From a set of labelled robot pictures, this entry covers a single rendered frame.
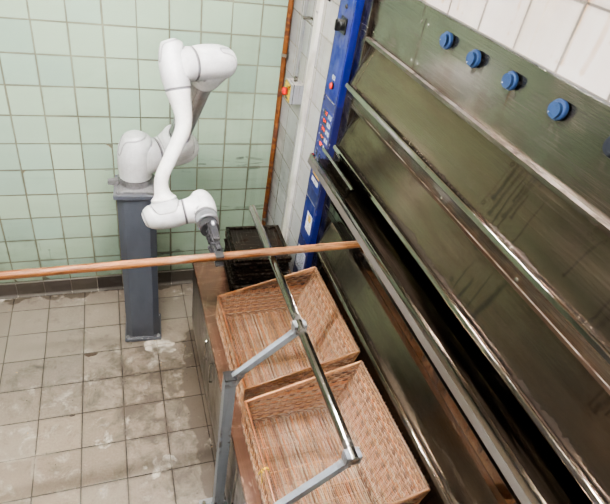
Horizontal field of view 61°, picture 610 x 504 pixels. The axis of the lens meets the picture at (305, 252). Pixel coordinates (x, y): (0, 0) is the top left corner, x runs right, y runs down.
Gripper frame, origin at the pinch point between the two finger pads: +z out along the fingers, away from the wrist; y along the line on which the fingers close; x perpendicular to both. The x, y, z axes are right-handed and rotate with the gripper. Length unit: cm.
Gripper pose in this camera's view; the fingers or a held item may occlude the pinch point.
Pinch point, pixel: (218, 256)
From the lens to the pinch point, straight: 192.7
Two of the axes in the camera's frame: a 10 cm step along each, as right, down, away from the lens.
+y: -1.5, 7.9, 6.0
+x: -9.4, 0.8, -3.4
